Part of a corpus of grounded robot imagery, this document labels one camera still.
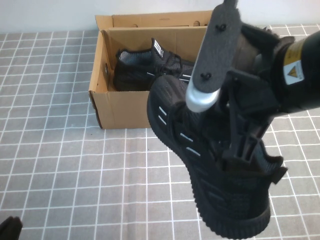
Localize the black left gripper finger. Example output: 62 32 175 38
0 219 13 240
9 216 23 240

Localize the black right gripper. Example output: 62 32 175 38
221 22 296 171

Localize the black knit sneaker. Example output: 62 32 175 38
146 74 288 240
112 37 195 92

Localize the brown cardboard shoe box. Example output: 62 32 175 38
89 9 219 130

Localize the grey grid tablecloth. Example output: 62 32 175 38
0 23 320 240

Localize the silver wrist camera black plate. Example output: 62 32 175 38
185 0 251 114

